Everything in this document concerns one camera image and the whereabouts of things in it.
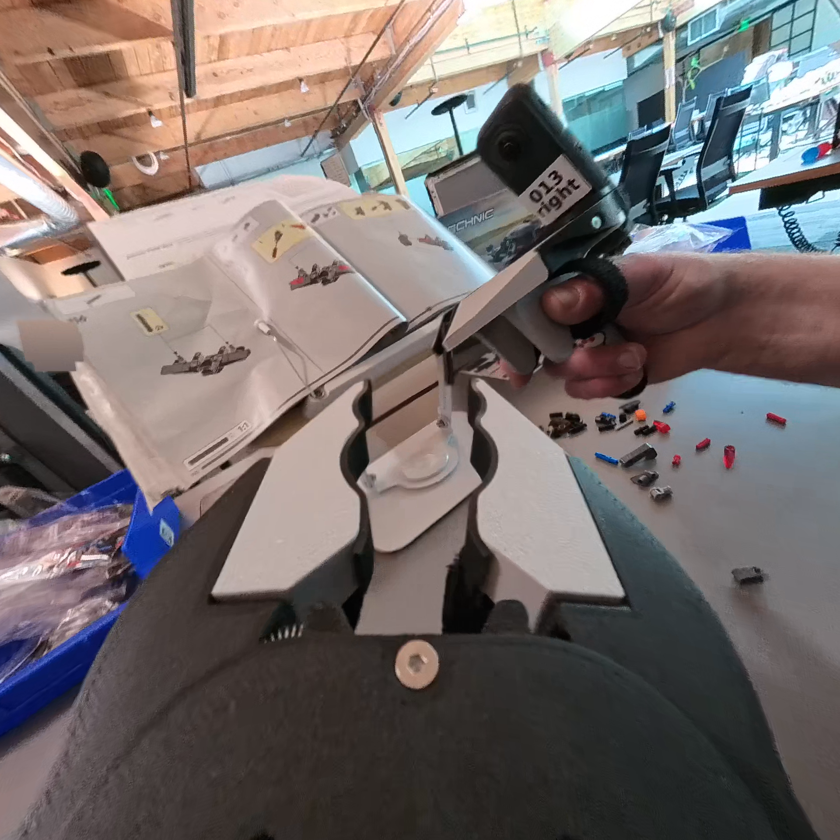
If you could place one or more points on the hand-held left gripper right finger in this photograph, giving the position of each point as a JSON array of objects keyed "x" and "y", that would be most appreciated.
[{"x": 544, "y": 525}]

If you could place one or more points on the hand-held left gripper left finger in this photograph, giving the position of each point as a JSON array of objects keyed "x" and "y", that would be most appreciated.
[{"x": 295, "y": 518}]

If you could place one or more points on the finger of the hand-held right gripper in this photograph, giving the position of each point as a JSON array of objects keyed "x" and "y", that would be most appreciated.
[
  {"x": 508, "y": 351},
  {"x": 499, "y": 295}
]

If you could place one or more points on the lego instruction booklet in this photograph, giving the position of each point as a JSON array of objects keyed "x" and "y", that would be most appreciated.
[{"x": 229, "y": 315}]

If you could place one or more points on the person's right forearm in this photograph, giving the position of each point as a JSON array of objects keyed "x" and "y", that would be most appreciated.
[{"x": 787, "y": 315}]

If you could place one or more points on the scattered small lego pieces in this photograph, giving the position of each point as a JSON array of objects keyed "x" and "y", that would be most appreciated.
[{"x": 564, "y": 425}]

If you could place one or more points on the lego set box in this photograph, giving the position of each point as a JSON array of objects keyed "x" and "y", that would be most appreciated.
[{"x": 472, "y": 197}]

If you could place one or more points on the translucent red lego piece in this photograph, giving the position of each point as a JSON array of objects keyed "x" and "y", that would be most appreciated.
[{"x": 728, "y": 456}]

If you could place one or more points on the person's right hand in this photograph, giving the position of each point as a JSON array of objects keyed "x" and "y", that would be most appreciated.
[{"x": 676, "y": 315}]

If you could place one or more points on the black office chair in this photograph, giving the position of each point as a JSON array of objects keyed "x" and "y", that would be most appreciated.
[
  {"x": 646, "y": 170},
  {"x": 718, "y": 151}
]

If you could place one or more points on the white book stand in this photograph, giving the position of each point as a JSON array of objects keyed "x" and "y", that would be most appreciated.
[{"x": 407, "y": 518}]

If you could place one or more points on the clear plastic bag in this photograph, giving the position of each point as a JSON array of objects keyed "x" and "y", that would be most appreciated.
[{"x": 676, "y": 236}]

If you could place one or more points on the blue plastic bin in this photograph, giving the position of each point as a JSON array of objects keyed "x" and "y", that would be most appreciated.
[
  {"x": 738, "y": 233},
  {"x": 59, "y": 669}
]

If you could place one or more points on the pale office desk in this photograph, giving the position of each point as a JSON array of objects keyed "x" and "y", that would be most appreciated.
[{"x": 787, "y": 170}]

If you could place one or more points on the clear plastic bags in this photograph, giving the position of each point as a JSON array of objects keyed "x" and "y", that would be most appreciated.
[{"x": 59, "y": 571}]

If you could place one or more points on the dark grey case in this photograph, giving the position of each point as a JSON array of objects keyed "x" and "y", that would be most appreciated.
[{"x": 39, "y": 420}]

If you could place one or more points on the black ceiling light bar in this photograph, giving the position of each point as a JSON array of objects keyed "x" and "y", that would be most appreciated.
[{"x": 185, "y": 46}]

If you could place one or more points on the black dome fixture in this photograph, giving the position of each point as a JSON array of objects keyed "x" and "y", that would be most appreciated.
[{"x": 95, "y": 169}]

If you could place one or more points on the silver air duct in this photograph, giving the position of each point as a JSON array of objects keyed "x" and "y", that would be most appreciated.
[{"x": 33, "y": 197}]

